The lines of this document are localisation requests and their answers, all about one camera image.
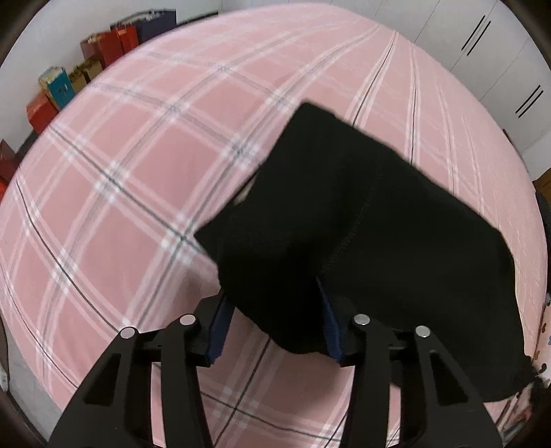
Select navy gift bag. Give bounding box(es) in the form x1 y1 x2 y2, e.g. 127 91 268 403
110 9 177 44

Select black pants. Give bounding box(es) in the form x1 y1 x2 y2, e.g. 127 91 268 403
195 103 536 402

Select red box near floor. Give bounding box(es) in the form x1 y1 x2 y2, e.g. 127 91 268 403
0 139 20 200

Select white wardrobe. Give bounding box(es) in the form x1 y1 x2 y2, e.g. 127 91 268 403
338 0 550 153

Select brown wooden headboard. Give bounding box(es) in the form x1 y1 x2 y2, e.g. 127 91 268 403
533 168 551 203

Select red shoe box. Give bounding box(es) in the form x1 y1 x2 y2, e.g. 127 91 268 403
26 92 58 134

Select pink plaid bed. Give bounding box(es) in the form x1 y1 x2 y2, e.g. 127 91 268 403
1 3 546 425

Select red gift bag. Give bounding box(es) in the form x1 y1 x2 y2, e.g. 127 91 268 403
80 24 139 68

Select teal box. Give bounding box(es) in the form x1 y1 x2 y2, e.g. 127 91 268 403
38 66 76 111

